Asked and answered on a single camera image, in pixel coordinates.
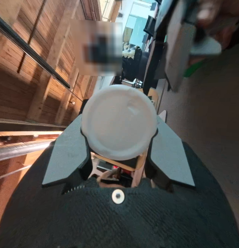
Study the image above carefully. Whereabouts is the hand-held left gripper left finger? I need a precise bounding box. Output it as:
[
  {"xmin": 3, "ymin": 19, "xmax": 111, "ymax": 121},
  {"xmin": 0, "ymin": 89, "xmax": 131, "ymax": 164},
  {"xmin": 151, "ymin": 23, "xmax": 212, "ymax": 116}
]
[{"xmin": 42, "ymin": 114, "xmax": 93, "ymax": 187}]

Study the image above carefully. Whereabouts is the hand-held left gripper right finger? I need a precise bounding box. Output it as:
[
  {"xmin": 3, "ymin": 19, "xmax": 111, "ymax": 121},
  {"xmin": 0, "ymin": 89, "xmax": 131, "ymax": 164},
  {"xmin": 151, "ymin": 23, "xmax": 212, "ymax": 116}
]
[{"xmin": 144, "ymin": 115, "xmax": 196, "ymax": 187}]

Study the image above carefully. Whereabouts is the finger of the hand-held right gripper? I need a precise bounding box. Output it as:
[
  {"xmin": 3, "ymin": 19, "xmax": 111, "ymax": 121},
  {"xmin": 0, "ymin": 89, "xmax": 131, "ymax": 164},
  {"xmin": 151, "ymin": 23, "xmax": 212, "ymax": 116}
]
[{"xmin": 165, "ymin": 0, "xmax": 197, "ymax": 93}]

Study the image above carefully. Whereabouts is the stack of green bins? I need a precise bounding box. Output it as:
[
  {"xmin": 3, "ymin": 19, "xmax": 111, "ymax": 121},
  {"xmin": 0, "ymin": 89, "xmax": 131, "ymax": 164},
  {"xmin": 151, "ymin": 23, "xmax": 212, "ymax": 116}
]
[{"xmin": 183, "ymin": 60, "xmax": 205, "ymax": 78}]

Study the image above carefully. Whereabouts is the white roll with black cap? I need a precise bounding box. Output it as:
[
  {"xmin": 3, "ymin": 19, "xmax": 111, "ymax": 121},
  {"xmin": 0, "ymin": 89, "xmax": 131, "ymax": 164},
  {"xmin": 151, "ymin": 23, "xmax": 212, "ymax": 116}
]
[{"xmin": 81, "ymin": 85, "xmax": 158, "ymax": 161}]

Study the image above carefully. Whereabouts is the black board with wooden edge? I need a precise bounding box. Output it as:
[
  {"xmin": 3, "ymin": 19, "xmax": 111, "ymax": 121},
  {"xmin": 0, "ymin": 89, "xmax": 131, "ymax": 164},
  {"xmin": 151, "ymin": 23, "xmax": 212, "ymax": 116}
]
[{"xmin": 91, "ymin": 88, "xmax": 159, "ymax": 172}]

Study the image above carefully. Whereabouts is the black office chair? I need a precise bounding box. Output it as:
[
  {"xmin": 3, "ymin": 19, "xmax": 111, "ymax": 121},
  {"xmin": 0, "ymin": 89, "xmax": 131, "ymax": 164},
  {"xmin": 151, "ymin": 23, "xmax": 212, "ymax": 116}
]
[{"xmin": 122, "ymin": 44, "xmax": 149, "ymax": 81}]

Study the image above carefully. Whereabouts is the silver ventilation duct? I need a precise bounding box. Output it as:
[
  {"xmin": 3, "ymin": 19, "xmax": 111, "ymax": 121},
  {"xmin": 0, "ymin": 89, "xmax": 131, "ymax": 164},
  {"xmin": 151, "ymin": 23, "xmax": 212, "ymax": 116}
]
[{"xmin": 0, "ymin": 140, "xmax": 54, "ymax": 161}]

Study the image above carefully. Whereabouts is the black ceiling rail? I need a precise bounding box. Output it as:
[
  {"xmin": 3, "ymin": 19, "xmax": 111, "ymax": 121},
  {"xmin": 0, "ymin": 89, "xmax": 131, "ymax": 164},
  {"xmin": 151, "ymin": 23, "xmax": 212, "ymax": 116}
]
[{"xmin": 0, "ymin": 13, "xmax": 71, "ymax": 89}]

